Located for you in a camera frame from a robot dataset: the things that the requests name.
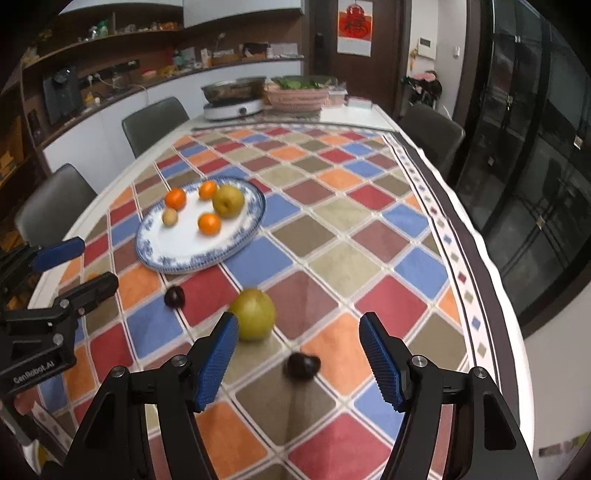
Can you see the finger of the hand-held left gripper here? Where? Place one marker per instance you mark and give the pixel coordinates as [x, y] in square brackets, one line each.
[60, 254]
[92, 288]

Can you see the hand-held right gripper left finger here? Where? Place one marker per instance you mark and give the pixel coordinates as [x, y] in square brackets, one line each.
[217, 364]

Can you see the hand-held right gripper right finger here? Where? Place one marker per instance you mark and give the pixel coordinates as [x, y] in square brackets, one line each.
[383, 364]

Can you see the green pear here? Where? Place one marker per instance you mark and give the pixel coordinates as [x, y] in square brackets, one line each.
[256, 314]

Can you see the dark purple plum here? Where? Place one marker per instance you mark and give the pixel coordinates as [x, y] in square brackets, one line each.
[304, 364]
[175, 296]

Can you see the small tan round fruit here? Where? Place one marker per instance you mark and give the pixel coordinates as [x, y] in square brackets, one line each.
[170, 217]

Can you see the blue rimmed white plate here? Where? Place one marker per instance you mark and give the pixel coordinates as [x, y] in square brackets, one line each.
[194, 249]

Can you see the orange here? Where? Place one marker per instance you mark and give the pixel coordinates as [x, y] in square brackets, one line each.
[209, 223]
[176, 198]
[208, 189]

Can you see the yellow pear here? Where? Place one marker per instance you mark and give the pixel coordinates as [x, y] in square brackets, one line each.
[229, 201]

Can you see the grey dining chair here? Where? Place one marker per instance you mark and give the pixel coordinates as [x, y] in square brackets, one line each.
[434, 138]
[154, 124]
[55, 203]

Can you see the colourful checkered tablecloth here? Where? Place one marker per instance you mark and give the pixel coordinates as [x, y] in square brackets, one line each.
[341, 258]

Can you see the wooden shelf unit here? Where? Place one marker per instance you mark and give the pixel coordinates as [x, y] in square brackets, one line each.
[18, 138]

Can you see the white counter cabinet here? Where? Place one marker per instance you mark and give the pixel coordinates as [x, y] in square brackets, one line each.
[106, 124]

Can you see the dark countertop appliance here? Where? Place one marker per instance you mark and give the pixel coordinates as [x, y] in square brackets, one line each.
[62, 94]

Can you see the white induction cooker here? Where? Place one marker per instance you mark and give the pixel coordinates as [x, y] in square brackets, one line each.
[233, 110]

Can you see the steel pot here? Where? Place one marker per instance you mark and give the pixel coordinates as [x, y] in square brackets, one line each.
[231, 90]

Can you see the black framed glass sliding door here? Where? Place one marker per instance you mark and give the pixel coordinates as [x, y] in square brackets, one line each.
[521, 161]

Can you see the pink woven basket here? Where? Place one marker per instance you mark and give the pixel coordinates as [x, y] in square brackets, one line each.
[295, 99]

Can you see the baby stroller with doll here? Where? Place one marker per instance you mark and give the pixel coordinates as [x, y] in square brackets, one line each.
[422, 90]

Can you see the dark wooden door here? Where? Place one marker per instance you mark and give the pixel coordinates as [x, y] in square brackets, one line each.
[383, 78]

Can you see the leafy greens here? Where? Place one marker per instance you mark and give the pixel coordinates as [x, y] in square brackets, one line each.
[300, 83]

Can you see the white upper cabinet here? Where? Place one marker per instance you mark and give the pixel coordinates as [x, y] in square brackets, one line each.
[240, 5]

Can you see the white intercom panel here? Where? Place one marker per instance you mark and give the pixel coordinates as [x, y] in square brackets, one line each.
[426, 48]

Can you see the black door lock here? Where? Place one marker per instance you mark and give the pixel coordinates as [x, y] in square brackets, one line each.
[319, 47]

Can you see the red and white wall poster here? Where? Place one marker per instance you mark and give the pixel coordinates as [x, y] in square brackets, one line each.
[354, 27]

